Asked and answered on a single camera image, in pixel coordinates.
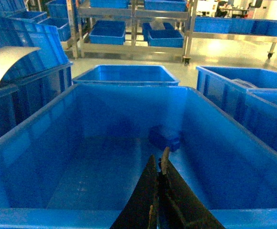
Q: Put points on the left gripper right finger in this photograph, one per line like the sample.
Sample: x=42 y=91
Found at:
x=179 y=207

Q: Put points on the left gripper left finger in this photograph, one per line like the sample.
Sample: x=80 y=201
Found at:
x=141 y=210

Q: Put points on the blue bottle-shaped part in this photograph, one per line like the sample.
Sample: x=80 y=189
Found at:
x=162 y=136

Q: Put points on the large blue bin left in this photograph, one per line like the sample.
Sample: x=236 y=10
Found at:
x=75 y=163

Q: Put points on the blue bin behind right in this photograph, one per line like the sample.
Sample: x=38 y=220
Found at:
x=249 y=95

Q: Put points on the blue bin behind left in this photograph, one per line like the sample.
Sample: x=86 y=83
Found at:
x=138 y=75

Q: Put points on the curved white sheet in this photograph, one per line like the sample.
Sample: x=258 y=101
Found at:
x=9 y=55

